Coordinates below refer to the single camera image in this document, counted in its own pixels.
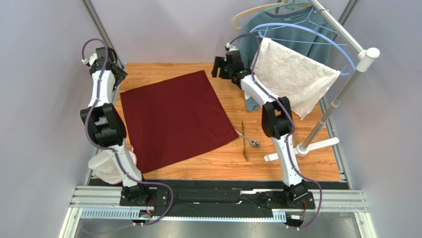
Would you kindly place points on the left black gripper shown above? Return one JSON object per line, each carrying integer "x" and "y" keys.
{"x": 122, "y": 74}

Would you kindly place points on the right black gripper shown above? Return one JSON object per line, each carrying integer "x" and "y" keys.
{"x": 218, "y": 67}

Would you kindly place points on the dark red cloth napkin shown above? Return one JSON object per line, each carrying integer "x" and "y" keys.
{"x": 175, "y": 120}

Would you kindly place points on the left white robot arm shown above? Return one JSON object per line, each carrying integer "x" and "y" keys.
{"x": 106, "y": 130}

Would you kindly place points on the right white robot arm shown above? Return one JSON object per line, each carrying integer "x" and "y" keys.
{"x": 276, "y": 122}

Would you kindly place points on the beige wooden hanger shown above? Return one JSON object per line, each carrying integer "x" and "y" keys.
{"x": 256, "y": 9}

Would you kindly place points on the white towel on hanger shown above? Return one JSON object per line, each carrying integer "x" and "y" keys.
{"x": 287, "y": 73}

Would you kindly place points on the silver metal spoon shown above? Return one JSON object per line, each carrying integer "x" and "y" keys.
{"x": 253, "y": 143}

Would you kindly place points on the white mesh bag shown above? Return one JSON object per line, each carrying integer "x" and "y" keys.
{"x": 104, "y": 167}

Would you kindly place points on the teal sweatshirt on hanger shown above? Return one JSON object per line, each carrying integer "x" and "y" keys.
{"x": 291, "y": 62}

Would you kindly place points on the light blue clothes hanger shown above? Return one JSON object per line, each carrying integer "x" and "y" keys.
{"x": 305, "y": 31}

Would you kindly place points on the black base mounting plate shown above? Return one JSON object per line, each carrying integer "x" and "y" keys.
{"x": 226, "y": 198}

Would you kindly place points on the metal clothes rack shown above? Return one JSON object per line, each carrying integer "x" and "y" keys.
{"x": 362, "y": 59}

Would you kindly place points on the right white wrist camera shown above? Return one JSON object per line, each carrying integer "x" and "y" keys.
{"x": 229, "y": 47}

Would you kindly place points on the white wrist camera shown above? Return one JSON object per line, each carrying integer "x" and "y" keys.
{"x": 90, "y": 61}
{"x": 229, "y": 47}

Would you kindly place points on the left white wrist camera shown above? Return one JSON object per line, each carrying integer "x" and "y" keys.
{"x": 90, "y": 61}

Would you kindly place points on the aluminium frame rail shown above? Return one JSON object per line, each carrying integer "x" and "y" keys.
{"x": 95, "y": 18}

